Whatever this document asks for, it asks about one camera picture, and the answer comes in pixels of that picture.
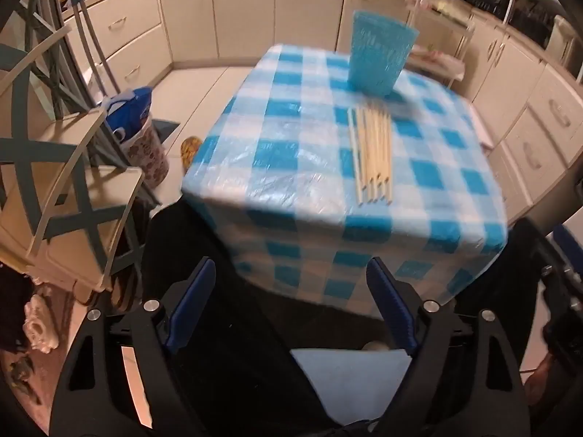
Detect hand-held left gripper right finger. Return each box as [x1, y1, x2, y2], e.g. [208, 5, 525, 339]
[367, 257, 531, 437]

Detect blue white plastic bag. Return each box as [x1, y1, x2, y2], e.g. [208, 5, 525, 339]
[104, 86, 153, 146]

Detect cream kitchen base cabinets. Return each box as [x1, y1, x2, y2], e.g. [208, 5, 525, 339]
[61, 0, 583, 219]

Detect row of wooden chopsticks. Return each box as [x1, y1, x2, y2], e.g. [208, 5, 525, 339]
[347, 107, 395, 205]

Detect blue plastic lattice cup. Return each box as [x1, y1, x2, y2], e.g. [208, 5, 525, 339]
[347, 9, 420, 97]

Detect grey mop handle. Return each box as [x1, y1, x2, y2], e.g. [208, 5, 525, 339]
[68, 0, 121, 96]

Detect patterned orange slipper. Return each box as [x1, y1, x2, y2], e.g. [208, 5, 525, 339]
[181, 135, 202, 169]

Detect blue white checkered tablecloth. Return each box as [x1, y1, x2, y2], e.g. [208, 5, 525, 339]
[181, 44, 508, 319]

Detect white carved figurine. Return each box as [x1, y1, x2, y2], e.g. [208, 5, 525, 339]
[24, 294, 60, 353]

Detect blue and floral bag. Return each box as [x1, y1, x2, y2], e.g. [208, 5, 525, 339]
[119, 114, 170, 188]

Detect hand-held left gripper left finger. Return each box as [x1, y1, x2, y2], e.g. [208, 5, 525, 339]
[49, 257, 217, 437]

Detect person's black pants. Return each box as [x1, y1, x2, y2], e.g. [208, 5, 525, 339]
[141, 200, 388, 437]

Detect beige teal wooden chair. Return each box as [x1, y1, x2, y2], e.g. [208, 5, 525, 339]
[0, 23, 162, 301]

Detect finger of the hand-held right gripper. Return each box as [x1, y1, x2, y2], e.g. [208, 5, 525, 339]
[549, 224, 583, 283]

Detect light blue cloth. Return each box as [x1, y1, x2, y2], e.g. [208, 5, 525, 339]
[290, 348, 413, 422]

